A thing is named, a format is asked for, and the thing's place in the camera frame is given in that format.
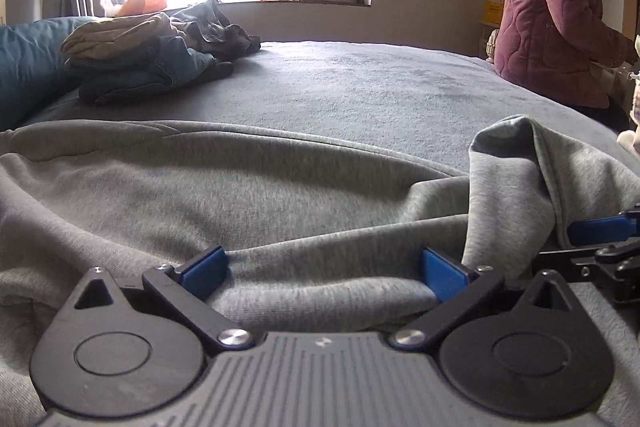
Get cardboard strip on wall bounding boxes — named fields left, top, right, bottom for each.
left=622, top=0, right=639, bottom=40

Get person in maroon jacket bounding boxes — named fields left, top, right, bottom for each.
left=494, top=0, right=636, bottom=109

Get orange bag on sill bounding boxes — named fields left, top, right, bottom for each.
left=116, top=0, right=167, bottom=17

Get grey sweatpants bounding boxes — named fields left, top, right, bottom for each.
left=1, top=117, right=639, bottom=426

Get dark patterned garment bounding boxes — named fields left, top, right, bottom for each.
left=169, top=0, right=262, bottom=62

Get khaki garment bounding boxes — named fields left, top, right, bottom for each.
left=61, top=13, right=182, bottom=61

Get yellow box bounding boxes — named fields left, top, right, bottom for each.
left=482, top=0, right=504, bottom=25

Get blue pillow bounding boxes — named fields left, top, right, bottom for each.
left=0, top=16, right=96, bottom=131

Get blue jeans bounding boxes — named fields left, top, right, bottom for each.
left=67, top=37, right=234, bottom=105

